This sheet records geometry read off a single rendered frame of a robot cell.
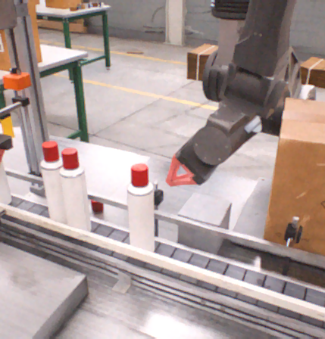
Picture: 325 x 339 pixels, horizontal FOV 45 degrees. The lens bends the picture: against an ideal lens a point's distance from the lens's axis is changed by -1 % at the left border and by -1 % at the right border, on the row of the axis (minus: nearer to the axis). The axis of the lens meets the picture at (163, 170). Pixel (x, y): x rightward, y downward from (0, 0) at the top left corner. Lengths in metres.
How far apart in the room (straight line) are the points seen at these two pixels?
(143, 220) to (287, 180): 0.30
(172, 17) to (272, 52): 6.24
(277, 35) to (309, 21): 5.46
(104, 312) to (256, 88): 0.50
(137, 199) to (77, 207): 0.16
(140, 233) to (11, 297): 0.27
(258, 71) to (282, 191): 0.36
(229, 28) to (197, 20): 5.59
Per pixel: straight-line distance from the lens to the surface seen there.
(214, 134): 0.54
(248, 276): 0.82
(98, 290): 0.85
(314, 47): 6.02
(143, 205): 0.75
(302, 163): 0.82
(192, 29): 6.67
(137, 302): 0.82
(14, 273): 0.86
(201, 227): 0.79
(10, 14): 0.97
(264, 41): 0.54
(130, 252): 0.81
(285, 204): 0.87
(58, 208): 0.90
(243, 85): 0.58
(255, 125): 0.61
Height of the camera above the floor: 1.45
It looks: 30 degrees down
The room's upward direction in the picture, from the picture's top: straight up
